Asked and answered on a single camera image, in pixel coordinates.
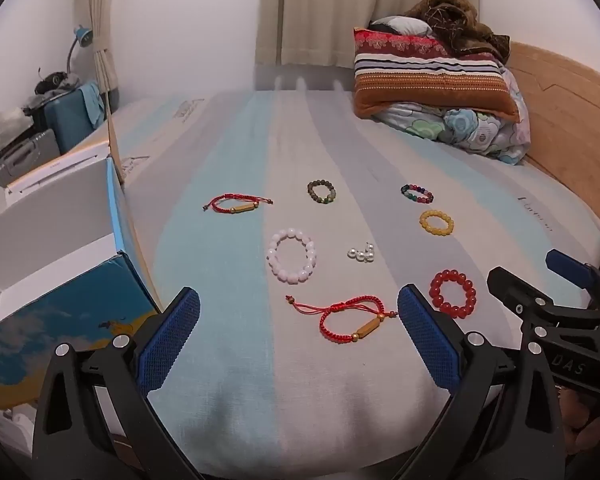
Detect blue and yellow cardboard box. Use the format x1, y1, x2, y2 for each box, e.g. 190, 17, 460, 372
0, 105, 163, 411

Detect red string bracelet gold tube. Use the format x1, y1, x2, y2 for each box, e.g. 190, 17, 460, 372
286, 295, 400, 344
203, 193, 274, 214

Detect pale pink bead bracelet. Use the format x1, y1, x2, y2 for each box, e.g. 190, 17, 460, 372
266, 228, 317, 285

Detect striped bed sheet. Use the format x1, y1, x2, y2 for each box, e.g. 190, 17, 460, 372
111, 89, 600, 480

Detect brown wooden bead bracelet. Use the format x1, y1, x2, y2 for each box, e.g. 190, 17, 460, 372
307, 180, 339, 204

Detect person's right hand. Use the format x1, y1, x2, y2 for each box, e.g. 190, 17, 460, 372
561, 389, 600, 456

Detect blue suitcase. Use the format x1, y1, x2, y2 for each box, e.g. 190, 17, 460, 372
41, 85, 106, 157

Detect red bead bracelet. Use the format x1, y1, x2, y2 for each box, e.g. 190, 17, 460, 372
429, 268, 477, 319

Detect white pearl chain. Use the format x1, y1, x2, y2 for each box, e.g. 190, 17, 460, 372
346, 241, 377, 264

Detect narrow beige side curtain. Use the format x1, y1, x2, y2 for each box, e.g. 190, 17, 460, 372
77, 0, 122, 106

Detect striped orange pillow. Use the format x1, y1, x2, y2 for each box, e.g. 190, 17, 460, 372
352, 27, 523, 123

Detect wooden headboard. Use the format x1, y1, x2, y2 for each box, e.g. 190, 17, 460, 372
505, 42, 600, 233

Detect silver suitcase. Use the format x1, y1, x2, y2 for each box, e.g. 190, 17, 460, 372
0, 129, 62, 187

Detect multicoloured glass bead bracelet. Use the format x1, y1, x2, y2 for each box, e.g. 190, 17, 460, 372
401, 184, 434, 205

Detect beige window curtain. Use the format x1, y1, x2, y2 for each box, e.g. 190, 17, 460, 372
255, 0, 481, 68

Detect grey patterned cushion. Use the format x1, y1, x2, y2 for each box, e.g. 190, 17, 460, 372
369, 15, 433, 37

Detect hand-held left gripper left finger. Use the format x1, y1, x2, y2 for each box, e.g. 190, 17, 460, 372
30, 286, 203, 480

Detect teal cloth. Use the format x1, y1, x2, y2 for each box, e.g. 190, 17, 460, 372
79, 82, 106, 129

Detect blue desk lamp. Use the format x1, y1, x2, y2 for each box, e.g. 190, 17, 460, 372
65, 24, 95, 80

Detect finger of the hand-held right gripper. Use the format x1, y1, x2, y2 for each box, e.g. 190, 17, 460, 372
486, 266, 589, 319
545, 248, 600, 307

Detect yellow bead bracelet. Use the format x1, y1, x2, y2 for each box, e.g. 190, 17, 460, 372
419, 209, 454, 235

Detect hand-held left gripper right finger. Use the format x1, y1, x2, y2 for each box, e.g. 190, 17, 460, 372
396, 284, 566, 480

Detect brown blanket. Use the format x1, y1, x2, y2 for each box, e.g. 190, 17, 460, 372
405, 0, 511, 56

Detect floral quilt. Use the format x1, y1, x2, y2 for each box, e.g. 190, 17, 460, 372
372, 67, 531, 166

